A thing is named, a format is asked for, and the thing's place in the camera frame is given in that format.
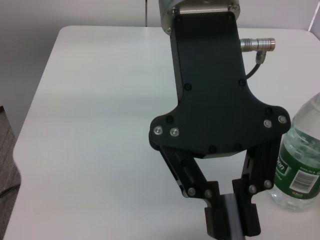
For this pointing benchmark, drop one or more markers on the small silver connector stub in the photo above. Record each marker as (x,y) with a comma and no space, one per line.
(257,44)

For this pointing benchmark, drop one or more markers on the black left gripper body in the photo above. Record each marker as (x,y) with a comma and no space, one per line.
(212,87)

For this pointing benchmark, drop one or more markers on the grey marker pen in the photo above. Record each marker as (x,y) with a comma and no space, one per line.
(231,212)

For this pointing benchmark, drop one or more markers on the clear green-label water bottle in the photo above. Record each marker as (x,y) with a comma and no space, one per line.
(300,150)

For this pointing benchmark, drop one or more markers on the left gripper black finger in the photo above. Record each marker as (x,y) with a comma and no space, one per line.
(262,170)
(215,215)

